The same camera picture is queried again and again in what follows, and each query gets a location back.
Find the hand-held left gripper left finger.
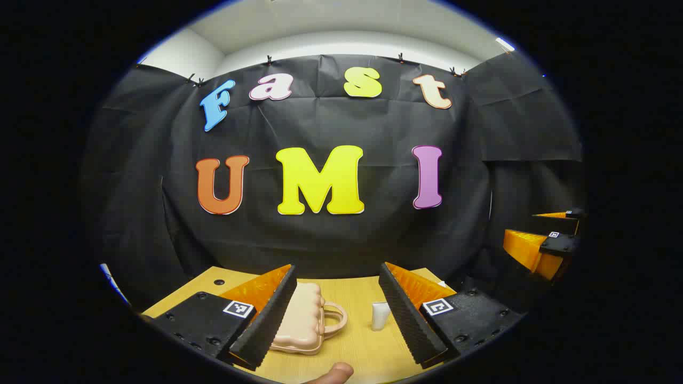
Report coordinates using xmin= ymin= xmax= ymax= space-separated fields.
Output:
xmin=140 ymin=263 xmax=298 ymax=372

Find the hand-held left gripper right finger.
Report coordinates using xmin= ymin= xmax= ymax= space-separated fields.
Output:
xmin=378 ymin=261 xmax=525 ymax=369

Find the white skin care tube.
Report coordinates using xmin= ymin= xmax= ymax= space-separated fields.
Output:
xmin=371 ymin=301 xmax=390 ymax=331

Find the pink suitcase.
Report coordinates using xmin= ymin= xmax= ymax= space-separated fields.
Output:
xmin=269 ymin=282 xmax=348 ymax=356

